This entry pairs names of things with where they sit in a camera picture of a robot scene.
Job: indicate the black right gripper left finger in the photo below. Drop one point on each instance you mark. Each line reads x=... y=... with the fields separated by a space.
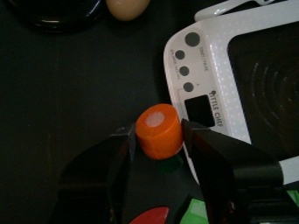
x=94 y=178

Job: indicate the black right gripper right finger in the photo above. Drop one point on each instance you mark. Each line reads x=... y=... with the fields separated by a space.
x=230 y=169

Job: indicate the orange toy carrot top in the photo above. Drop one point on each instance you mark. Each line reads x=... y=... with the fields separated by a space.
x=159 y=131

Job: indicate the green toy food piece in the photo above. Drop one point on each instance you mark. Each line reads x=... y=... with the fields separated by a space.
x=196 y=212

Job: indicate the red toy food piece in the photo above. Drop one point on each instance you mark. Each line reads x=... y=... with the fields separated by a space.
x=151 y=217

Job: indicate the white toy induction cooktop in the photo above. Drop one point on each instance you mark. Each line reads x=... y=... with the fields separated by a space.
x=234 y=70

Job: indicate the black glossy bowl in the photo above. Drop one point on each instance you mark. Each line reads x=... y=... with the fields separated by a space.
x=57 y=14

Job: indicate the beige toy egg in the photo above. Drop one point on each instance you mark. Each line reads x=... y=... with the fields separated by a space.
x=127 y=8

